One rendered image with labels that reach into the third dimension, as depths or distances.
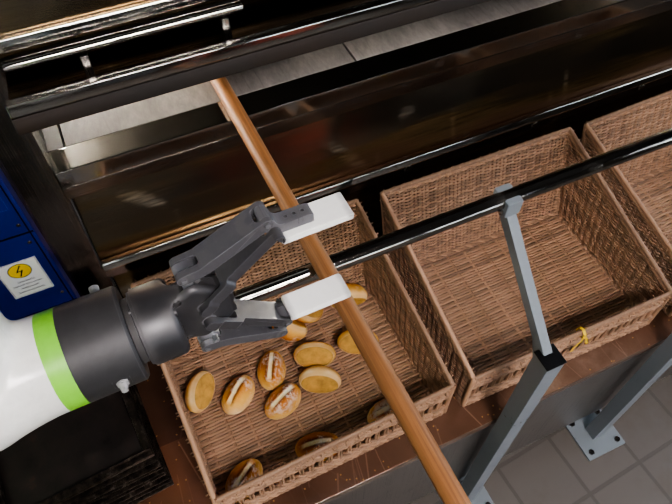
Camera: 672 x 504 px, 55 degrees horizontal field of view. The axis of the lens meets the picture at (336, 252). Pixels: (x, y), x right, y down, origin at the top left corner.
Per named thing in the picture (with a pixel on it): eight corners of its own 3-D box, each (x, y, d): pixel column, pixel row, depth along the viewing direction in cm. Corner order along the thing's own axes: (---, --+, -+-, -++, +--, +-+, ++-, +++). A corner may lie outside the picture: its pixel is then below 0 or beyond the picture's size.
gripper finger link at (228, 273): (197, 286, 61) (185, 283, 60) (271, 207, 57) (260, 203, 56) (210, 318, 59) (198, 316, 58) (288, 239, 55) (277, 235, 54)
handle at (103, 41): (20, 104, 86) (19, 99, 88) (250, 41, 94) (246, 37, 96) (1, 65, 83) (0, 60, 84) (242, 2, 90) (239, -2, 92)
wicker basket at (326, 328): (154, 341, 159) (124, 280, 137) (355, 259, 174) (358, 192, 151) (221, 527, 134) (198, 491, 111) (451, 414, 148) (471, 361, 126)
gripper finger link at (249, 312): (211, 321, 60) (203, 330, 60) (297, 325, 68) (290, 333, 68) (198, 289, 62) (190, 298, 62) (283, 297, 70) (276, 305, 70)
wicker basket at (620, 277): (370, 255, 174) (375, 188, 152) (543, 192, 188) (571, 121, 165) (460, 412, 149) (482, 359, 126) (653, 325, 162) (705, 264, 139)
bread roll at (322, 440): (337, 431, 145) (337, 422, 140) (343, 460, 141) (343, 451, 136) (293, 439, 144) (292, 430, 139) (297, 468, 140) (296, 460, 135)
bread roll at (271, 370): (259, 354, 156) (256, 344, 151) (286, 354, 156) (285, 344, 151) (256, 392, 150) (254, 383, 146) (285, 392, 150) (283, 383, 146)
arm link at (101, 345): (103, 426, 58) (69, 384, 51) (75, 324, 64) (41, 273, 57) (167, 398, 60) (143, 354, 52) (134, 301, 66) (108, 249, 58)
